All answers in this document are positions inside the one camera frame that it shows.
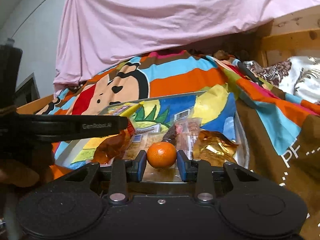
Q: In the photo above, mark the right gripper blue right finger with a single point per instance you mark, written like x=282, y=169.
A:
x=184, y=166

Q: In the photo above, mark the dark window frame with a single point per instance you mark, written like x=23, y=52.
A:
x=26, y=92

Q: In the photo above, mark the clear bag of crackers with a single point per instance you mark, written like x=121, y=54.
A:
x=143, y=138

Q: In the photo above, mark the person's left hand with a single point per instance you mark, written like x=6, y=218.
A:
x=25, y=165

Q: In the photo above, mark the wooden bed frame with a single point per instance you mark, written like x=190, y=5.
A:
x=287, y=37

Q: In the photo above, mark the gold foil snack bag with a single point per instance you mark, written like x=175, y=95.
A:
x=214, y=148

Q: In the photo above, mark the colourful cartoon monkey blanket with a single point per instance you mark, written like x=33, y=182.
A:
x=282, y=130

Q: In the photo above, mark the metal tray with dinosaur print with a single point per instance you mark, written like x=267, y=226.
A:
x=204, y=125

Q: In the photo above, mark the pink hanging sheet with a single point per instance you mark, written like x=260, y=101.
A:
x=95, y=35

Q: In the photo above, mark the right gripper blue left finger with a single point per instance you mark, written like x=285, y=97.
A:
x=138, y=166

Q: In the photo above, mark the orange-red chicken snack pack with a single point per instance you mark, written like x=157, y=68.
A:
x=111, y=147

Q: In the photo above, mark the clear pack with dark snack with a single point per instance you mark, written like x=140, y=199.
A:
x=173, y=131

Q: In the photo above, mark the orange mandarin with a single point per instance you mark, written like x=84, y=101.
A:
x=161, y=155

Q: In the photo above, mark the white floral quilt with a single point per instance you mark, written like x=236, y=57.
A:
x=298, y=75

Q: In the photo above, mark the yellow candy bar pack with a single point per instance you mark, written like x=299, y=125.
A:
x=126, y=110

